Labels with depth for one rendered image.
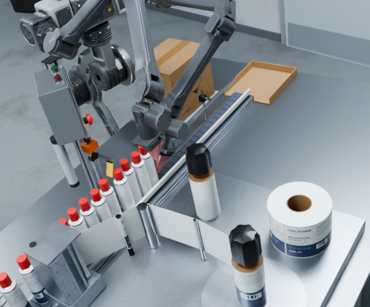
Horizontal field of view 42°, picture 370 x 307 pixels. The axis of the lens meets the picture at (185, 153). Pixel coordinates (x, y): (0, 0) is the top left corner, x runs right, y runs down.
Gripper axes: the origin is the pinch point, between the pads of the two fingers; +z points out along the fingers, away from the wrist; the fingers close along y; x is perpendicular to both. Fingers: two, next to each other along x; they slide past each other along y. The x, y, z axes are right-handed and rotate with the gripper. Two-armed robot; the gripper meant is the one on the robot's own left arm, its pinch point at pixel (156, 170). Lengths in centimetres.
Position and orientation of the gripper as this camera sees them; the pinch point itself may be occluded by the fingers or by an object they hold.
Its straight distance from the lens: 192.3
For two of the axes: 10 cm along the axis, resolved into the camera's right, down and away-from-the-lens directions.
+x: 5.5, 0.1, 8.4
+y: 8.1, 2.3, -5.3
